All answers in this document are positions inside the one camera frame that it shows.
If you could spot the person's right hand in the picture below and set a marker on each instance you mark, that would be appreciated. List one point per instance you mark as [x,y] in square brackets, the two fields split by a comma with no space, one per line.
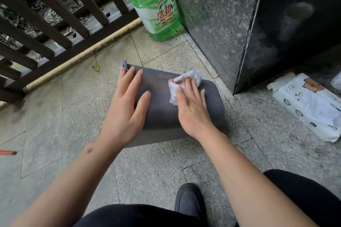
[194,117]

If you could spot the person's left hand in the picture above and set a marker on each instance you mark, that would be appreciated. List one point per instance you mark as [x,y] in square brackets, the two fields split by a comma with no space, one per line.
[122,120]

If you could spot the grey plastic waste bin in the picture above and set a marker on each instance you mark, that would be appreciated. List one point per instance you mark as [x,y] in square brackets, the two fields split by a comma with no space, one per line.
[162,117]

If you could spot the white wet wipe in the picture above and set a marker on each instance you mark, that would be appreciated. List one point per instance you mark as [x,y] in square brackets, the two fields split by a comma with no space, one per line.
[175,83]

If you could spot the person's left forearm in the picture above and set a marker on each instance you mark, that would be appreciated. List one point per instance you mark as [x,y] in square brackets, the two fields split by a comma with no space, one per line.
[69,189]

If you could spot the person's right forearm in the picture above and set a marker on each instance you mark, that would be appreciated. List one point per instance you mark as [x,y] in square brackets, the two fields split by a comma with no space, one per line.
[253,187]

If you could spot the person's black shoe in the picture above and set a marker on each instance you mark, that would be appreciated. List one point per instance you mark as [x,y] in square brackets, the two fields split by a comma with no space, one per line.
[190,200]

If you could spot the person's black trousers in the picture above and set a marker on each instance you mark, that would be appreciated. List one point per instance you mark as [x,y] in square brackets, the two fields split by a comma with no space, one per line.
[133,217]

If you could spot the white wet wipe pack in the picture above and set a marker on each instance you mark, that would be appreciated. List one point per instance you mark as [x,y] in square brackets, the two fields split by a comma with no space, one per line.
[309,107]

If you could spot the yellow fallen leaf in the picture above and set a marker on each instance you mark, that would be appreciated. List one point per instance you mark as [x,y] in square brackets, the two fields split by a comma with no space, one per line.
[96,68]

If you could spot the beige pipe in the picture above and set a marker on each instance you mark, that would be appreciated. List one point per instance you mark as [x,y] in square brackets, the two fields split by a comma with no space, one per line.
[80,58]

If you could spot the dark wooden railing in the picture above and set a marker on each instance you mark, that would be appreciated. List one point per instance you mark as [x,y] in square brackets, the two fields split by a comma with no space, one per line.
[74,48]

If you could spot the dark granite pillar base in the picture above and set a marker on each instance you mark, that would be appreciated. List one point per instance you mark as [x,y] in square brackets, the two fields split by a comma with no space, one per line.
[210,22]

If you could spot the green detergent bottle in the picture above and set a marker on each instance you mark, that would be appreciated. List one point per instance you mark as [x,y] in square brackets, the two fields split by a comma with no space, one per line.
[157,11]

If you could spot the small red stick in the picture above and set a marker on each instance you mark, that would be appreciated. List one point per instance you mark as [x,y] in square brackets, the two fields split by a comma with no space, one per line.
[7,152]

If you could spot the white paper cup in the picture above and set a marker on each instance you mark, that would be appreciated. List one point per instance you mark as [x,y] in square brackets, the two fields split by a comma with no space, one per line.
[337,81]

